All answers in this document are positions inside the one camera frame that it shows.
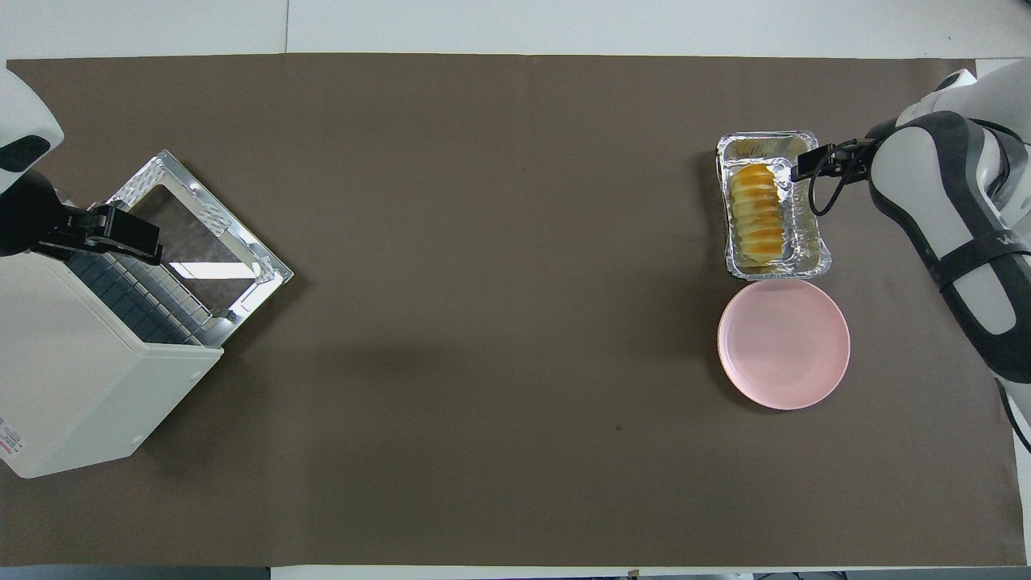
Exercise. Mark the sliced yellow bread loaf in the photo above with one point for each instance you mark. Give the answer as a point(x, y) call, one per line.
point(759, 213)

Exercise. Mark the brown table mat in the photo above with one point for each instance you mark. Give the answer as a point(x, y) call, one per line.
point(515, 322)

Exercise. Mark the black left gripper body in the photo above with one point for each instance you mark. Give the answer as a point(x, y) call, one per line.
point(36, 217)

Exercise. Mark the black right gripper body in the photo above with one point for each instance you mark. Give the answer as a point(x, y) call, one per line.
point(855, 159)

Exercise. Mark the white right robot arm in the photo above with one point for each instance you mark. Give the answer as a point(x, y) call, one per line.
point(950, 185)

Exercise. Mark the aluminium foil tray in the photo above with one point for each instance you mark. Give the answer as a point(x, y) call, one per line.
point(809, 242)

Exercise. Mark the pink round plate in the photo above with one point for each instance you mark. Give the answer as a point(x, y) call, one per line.
point(783, 343)

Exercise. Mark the white toaster oven body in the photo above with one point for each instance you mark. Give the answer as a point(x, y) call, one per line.
point(72, 379)

